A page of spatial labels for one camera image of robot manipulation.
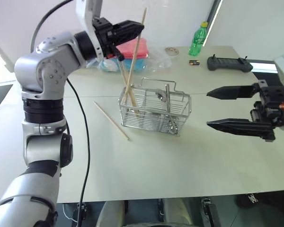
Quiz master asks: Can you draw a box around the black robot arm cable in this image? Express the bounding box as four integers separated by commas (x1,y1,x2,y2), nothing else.
30,0,91,227

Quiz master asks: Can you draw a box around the thin white cable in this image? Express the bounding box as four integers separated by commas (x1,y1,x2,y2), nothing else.
62,202,75,222

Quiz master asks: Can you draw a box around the clear plastic bag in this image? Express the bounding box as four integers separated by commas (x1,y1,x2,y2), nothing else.
145,45,173,72

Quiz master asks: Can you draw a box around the black strap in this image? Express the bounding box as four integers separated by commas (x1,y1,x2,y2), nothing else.
200,197,220,227

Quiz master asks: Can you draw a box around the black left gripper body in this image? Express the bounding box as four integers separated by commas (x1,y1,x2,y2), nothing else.
92,17,124,61

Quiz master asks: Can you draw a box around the metal spoon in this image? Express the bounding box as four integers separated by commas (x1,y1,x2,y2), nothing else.
155,83,181,134

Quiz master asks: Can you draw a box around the small round dish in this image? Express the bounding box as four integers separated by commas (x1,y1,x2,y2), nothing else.
164,47,180,56

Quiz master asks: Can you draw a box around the pink folded cloth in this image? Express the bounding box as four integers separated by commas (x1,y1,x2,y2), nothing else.
115,37,150,60

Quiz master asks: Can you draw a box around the wooden chopstick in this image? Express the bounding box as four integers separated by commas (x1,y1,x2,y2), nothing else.
118,58,140,115
93,101,131,142
124,6,148,105

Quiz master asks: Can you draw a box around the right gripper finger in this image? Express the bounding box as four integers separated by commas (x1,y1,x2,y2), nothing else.
206,83,261,100
206,119,276,143

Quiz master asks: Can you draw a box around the green plastic bottle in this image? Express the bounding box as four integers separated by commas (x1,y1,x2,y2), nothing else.
188,21,209,57

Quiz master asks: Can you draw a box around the grey rounded shape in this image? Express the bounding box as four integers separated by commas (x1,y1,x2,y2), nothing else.
95,200,126,227
161,198,205,227

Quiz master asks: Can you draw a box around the silver wire basket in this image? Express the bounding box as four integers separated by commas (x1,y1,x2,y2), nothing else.
118,77,191,138

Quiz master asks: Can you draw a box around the dark grey remote controller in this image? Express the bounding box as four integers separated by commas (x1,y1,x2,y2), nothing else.
206,54,254,73

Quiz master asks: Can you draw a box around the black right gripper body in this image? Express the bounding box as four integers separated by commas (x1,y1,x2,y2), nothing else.
250,79,284,129

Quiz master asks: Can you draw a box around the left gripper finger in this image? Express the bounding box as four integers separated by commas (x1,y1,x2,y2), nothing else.
112,20,145,34
109,30,143,47

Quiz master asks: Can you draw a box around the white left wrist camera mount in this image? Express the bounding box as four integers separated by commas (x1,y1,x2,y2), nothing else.
75,0,105,60

